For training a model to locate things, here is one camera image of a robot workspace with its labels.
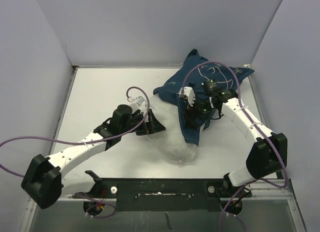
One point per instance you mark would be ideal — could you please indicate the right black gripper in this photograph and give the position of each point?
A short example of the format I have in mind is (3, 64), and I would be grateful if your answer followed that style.
(189, 113)

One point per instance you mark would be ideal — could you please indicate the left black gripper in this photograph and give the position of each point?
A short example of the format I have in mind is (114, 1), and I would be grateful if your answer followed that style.
(152, 126)

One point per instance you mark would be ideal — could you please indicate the white pillow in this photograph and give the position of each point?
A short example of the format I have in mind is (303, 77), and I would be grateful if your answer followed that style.
(171, 142)

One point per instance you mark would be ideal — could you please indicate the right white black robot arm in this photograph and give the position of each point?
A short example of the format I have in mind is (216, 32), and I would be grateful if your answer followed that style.
(269, 150)

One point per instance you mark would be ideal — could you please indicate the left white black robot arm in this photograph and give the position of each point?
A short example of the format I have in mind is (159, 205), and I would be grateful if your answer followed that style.
(43, 180)

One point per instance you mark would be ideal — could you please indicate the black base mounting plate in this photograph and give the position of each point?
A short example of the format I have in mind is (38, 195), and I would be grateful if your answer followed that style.
(166, 194)

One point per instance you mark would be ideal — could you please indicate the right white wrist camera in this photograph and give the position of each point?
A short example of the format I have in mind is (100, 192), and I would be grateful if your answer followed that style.
(187, 93)

